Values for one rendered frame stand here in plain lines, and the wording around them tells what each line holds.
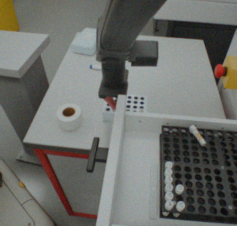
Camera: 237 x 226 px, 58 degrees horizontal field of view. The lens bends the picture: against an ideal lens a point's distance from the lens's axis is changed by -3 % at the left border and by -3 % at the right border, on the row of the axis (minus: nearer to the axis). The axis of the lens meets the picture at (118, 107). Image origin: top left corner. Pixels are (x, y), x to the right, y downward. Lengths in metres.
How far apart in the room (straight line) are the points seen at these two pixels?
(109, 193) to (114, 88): 0.27
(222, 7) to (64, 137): 0.87
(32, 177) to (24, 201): 0.39
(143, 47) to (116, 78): 0.10
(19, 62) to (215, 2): 0.87
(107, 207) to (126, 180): 0.13
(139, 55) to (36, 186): 1.15
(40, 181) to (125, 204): 1.06
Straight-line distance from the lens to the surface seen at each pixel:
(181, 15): 1.11
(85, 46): 0.90
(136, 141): 0.52
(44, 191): 1.43
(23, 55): 1.00
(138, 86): 0.77
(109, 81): 0.52
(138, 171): 0.48
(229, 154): 0.47
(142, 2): 0.24
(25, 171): 1.53
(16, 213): 1.12
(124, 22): 0.28
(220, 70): 0.69
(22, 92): 1.07
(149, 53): 0.47
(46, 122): 0.69
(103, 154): 0.41
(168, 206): 0.38
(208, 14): 1.13
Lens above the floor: 1.26
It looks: 47 degrees down
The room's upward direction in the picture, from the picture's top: straight up
